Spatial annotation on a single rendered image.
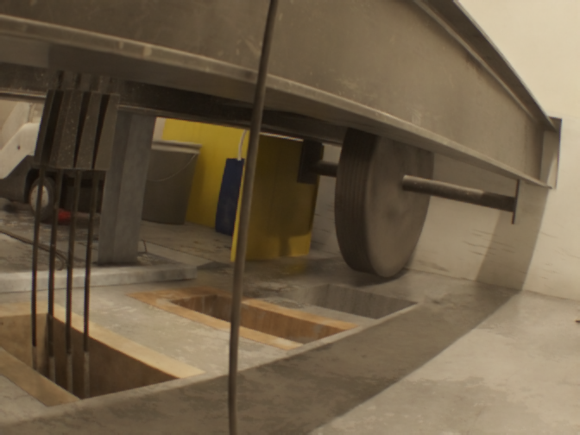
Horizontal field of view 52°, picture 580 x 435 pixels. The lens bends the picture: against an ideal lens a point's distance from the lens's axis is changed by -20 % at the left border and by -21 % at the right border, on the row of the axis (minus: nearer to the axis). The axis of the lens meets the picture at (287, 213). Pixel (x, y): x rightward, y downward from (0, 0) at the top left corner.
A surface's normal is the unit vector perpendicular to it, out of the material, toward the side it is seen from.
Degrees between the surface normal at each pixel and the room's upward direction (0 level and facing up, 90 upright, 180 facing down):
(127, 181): 90
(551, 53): 90
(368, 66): 90
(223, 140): 87
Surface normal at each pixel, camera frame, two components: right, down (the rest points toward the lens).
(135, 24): 0.86, 0.17
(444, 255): -0.49, 0.00
